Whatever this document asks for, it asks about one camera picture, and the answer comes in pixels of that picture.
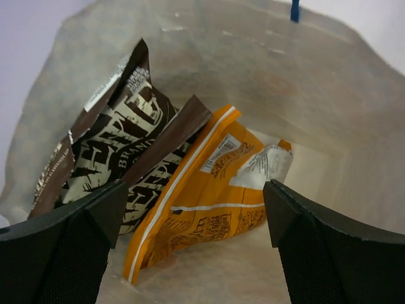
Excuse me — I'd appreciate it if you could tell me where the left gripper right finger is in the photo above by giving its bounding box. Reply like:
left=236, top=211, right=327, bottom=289
left=263, top=179, right=404, bottom=303

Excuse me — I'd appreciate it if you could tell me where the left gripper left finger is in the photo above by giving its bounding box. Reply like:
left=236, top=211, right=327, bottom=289
left=1, top=180, right=128, bottom=303

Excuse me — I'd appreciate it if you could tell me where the blue checkered paper bag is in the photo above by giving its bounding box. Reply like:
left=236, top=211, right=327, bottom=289
left=1, top=1, right=404, bottom=303

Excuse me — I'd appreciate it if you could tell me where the brown kettle chips bag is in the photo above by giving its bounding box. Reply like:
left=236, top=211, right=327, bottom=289
left=29, top=39, right=176, bottom=218
left=119, top=96, right=213, bottom=235

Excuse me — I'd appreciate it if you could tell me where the orange chips bag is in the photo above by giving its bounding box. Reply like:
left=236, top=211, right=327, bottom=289
left=123, top=105, right=293, bottom=283

